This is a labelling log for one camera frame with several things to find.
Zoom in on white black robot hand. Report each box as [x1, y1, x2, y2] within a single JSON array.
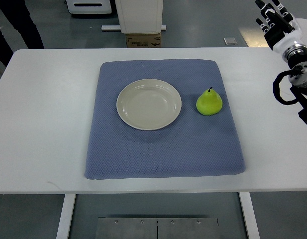
[[255, 0, 304, 54]]

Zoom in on green pear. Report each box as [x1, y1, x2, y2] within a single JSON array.
[[196, 87, 223, 116]]

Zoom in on grey floor socket plate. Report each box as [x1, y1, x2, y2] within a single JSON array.
[[223, 37, 237, 45]]

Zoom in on beige round plate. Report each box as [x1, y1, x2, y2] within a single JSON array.
[[116, 79, 182, 130]]

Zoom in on brown cardboard box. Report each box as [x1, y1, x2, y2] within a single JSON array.
[[125, 33, 162, 48]]

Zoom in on blue textured cloth mat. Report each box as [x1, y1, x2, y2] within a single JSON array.
[[85, 59, 245, 179]]

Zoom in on white right table leg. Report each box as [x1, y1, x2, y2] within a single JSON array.
[[238, 192, 260, 239]]

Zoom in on white table leg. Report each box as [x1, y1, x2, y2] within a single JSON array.
[[238, 192, 260, 239], [56, 194, 76, 239]]

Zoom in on white machine with slot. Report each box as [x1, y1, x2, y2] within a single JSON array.
[[66, 0, 112, 14]]

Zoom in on person's dark trouser legs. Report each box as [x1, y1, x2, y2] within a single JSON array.
[[0, 0, 45, 67]]

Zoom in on white left table leg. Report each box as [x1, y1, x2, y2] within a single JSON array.
[[56, 194, 76, 239]]

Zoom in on white cabinet pedestal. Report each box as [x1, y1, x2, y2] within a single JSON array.
[[101, 0, 166, 34]]

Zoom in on metal base plate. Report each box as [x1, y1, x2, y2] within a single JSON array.
[[95, 218, 220, 239]]

